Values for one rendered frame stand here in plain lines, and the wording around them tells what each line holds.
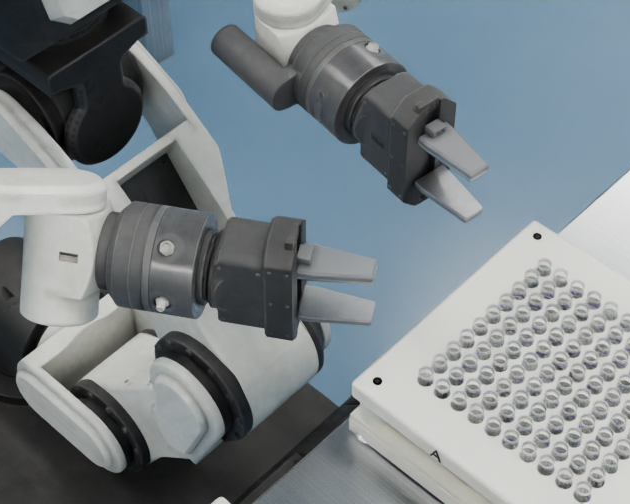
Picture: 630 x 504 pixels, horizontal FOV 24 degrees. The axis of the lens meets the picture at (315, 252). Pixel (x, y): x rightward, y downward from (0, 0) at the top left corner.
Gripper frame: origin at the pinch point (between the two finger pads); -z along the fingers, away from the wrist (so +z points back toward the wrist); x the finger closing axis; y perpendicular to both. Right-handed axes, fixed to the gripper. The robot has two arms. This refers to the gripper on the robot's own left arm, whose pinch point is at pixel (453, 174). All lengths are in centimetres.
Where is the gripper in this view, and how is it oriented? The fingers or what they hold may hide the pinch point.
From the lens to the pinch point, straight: 126.0
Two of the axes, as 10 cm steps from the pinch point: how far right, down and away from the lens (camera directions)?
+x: 0.0, 6.4, 7.7
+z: -6.2, -6.0, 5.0
